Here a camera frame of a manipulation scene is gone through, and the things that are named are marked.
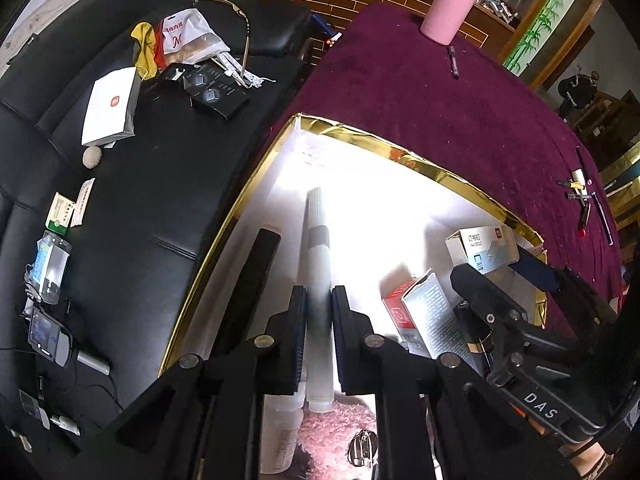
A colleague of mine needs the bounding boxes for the long black stick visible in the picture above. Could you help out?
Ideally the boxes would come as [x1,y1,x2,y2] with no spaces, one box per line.
[212,228,282,361]

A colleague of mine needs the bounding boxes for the red silver small box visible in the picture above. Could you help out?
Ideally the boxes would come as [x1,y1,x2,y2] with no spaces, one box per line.
[382,269,468,360]

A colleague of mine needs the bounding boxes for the white box red logo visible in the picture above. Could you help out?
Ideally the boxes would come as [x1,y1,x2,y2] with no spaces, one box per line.
[81,66,143,148]

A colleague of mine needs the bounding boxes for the black box cube print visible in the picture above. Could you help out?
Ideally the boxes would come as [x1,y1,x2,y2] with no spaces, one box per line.
[190,82,251,122]
[182,63,226,93]

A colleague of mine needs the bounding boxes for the long thin black pen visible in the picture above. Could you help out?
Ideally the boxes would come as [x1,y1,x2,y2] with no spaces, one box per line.
[574,146,615,247]

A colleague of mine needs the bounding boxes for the red capped black marker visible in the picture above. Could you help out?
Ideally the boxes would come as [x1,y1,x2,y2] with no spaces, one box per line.
[577,195,593,237]

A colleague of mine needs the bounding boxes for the black gold lipstick tube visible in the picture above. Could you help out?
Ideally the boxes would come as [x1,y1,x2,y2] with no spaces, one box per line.
[452,305,496,376]

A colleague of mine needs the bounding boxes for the green white medicine box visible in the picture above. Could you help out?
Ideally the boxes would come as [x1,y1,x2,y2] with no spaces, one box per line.
[45,192,76,235]

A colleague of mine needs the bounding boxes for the pink fluffy hair clip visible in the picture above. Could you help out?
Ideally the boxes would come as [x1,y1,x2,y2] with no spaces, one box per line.
[297,400,383,480]

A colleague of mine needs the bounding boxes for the long white bar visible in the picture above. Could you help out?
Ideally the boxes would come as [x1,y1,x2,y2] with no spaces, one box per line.
[298,187,335,413]

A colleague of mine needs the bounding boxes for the small white adapter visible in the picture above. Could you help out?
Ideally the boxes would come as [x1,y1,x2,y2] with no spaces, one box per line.
[50,412,82,436]

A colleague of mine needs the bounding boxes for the yellow cloth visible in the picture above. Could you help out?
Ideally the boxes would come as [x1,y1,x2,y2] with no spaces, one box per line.
[131,22,161,80]

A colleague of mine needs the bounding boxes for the black leather sofa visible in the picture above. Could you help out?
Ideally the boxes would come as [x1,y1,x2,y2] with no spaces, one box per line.
[0,0,321,480]

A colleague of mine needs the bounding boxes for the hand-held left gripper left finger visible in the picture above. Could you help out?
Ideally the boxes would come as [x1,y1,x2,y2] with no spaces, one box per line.
[87,285,308,480]

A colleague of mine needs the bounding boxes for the white snack bag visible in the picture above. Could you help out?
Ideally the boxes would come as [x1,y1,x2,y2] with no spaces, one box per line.
[152,8,231,66]

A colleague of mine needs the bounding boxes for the pink tumbler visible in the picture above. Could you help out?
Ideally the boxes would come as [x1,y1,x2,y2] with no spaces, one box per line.
[420,0,481,45]

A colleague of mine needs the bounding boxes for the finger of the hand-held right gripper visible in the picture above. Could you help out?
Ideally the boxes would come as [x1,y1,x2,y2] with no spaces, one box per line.
[512,254,608,332]
[450,262,535,377]

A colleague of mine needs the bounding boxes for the small black white device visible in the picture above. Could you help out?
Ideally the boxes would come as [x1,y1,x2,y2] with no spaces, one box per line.
[19,375,51,428]

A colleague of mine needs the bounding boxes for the small white cardboard box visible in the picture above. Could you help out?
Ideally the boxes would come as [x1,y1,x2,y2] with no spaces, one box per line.
[445,225,521,276]

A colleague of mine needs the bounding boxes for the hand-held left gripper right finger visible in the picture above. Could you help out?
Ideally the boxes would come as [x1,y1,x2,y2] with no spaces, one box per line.
[331,284,503,480]

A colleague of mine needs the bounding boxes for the gold rimmed white box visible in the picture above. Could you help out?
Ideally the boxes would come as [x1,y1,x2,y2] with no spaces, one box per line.
[159,114,548,480]

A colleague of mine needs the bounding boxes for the black device with screen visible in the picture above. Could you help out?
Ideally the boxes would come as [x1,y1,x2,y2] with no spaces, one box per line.
[27,305,73,367]

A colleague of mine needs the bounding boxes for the person's right hand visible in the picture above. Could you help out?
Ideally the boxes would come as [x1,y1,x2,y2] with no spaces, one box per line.
[529,416,609,480]

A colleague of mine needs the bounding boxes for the white paper strips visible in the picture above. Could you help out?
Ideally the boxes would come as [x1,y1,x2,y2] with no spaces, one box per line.
[210,50,276,90]

